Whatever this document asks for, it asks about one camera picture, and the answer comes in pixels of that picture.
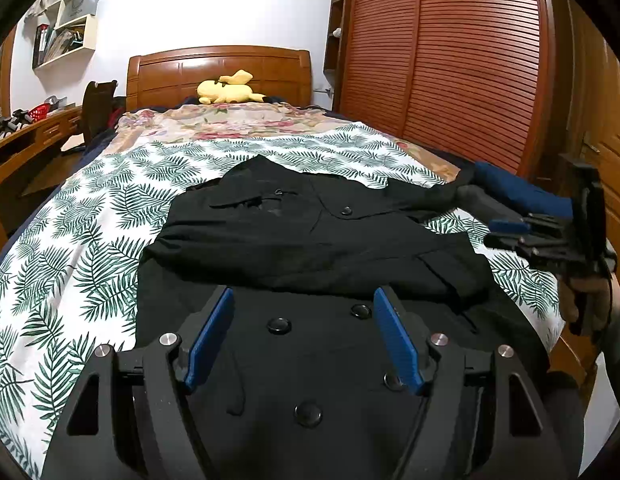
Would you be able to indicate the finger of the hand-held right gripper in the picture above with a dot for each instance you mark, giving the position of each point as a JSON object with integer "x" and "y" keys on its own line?
{"x": 520, "y": 247}
{"x": 510, "y": 226}

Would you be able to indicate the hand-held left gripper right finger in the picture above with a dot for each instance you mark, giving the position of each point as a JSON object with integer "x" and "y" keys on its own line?
{"x": 397, "y": 340}

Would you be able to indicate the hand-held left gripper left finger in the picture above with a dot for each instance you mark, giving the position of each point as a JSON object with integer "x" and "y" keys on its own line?
{"x": 209, "y": 340}

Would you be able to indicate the black coat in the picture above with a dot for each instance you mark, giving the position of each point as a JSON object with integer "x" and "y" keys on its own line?
{"x": 315, "y": 250}

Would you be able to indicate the person's right forearm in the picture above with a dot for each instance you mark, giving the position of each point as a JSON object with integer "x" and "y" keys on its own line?
{"x": 617, "y": 325}

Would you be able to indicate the person's right hand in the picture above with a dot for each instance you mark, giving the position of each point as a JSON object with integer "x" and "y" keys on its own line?
{"x": 570, "y": 300}

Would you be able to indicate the folded grey garment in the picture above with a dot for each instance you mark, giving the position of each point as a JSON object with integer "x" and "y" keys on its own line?
{"x": 485, "y": 205}

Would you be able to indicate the folded blue garment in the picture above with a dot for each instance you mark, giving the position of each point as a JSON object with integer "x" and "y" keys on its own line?
{"x": 520, "y": 187}

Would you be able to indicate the wooden door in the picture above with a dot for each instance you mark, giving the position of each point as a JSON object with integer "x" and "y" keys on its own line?
{"x": 600, "y": 110}

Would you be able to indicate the leaf print blanket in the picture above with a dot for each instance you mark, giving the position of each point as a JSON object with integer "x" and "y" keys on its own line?
{"x": 89, "y": 240}

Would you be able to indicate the wooden slatted wardrobe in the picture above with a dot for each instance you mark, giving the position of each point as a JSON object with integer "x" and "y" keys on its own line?
{"x": 440, "y": 60}

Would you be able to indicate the person's leg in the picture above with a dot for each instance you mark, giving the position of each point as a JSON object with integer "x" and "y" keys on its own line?
{"x": 570, "y": 425}

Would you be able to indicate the floral blanket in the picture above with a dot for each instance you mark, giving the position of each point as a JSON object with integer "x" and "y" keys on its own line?
{"x": 214, "y": 122}

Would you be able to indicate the yellow plush toy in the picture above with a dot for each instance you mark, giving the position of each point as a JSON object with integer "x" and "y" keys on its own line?
{"x": 224, "y": 90}

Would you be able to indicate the dark wooden chair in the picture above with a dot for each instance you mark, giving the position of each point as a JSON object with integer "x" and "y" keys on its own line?
{"x": 97, "y": 105}

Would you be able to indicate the wooden desk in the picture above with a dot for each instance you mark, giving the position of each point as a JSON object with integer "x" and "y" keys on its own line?
{"x": 19, "y": 155}

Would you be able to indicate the wooden bed headboard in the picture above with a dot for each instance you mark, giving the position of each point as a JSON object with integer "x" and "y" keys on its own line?
{"x": 189, "y": 72}

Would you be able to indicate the red basket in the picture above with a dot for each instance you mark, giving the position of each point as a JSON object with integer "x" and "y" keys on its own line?
{"x": 37, "y": 112}

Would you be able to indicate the black tool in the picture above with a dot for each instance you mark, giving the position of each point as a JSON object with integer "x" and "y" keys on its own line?
{"x": 9, "y": 122}

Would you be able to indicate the white wall shelf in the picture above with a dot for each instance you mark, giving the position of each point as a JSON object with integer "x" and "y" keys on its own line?
{"x": 74, "y": 20}

